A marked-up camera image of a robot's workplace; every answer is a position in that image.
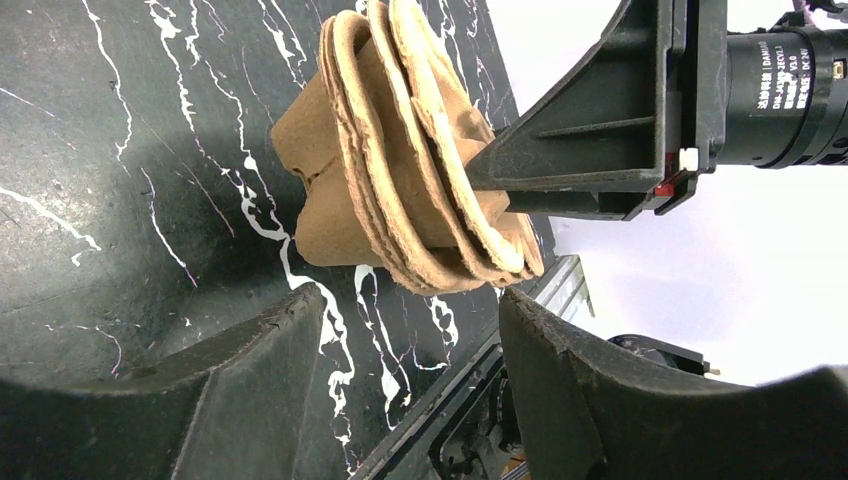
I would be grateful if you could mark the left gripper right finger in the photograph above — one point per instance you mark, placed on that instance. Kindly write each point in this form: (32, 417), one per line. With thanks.
(588, 409)

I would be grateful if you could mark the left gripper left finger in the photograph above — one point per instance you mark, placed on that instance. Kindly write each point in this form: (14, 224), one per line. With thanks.
(232, 406)

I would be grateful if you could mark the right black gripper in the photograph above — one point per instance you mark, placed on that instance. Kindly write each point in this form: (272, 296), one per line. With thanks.
(594, 146)

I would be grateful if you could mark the brown pulp cup carrier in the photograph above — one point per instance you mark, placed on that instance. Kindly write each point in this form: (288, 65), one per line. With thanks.
(380, 138)

